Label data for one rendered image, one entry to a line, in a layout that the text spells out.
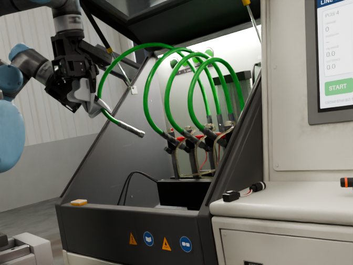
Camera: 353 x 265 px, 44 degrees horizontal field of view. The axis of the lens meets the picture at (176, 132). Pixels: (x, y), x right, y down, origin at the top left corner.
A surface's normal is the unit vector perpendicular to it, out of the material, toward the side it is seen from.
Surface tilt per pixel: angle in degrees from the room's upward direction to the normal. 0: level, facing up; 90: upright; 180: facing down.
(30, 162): 90
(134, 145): 90
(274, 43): 76
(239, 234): 90
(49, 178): 90
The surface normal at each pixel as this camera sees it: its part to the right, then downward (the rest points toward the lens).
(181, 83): -0.69, 0.15
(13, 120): 0.98, -0.02
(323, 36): -0.72, -0.09
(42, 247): 0.61, -0.06
